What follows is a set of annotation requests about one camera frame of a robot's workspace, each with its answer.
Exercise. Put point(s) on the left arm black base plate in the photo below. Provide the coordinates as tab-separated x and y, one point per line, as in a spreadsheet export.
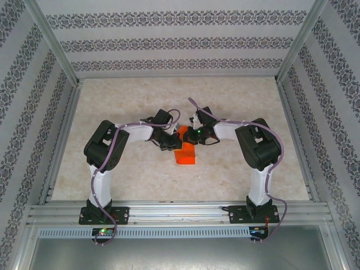
122	215

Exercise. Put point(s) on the aluminium frame post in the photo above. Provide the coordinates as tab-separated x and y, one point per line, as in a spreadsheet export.
301	42
53	45

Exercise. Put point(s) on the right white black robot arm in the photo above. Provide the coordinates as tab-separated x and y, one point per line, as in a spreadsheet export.
260	185

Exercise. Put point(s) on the aluminium mounting rail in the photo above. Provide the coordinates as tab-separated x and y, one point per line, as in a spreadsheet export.
180	212

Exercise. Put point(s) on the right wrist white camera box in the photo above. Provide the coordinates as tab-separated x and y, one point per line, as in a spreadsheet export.
194	119

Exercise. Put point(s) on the aluminium back frame bar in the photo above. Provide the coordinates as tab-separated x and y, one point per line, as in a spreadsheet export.
177	76

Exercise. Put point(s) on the orange paper sheet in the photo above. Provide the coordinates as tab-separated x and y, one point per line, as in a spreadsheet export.
185	157

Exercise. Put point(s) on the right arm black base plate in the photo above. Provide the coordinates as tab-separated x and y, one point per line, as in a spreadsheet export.
237	215

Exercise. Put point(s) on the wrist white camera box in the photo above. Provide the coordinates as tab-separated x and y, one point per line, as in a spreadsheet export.
174	128
194	119

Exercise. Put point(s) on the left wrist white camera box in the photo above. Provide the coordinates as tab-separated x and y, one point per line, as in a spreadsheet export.
174	128

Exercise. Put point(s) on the aluminium side rail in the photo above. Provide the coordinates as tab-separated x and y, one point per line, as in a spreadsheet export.
298	140
63	135

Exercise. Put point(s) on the grey metal sheet tray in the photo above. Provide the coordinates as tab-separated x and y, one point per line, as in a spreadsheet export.
180	256

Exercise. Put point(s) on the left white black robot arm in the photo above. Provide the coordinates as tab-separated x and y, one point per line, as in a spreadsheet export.
101	185

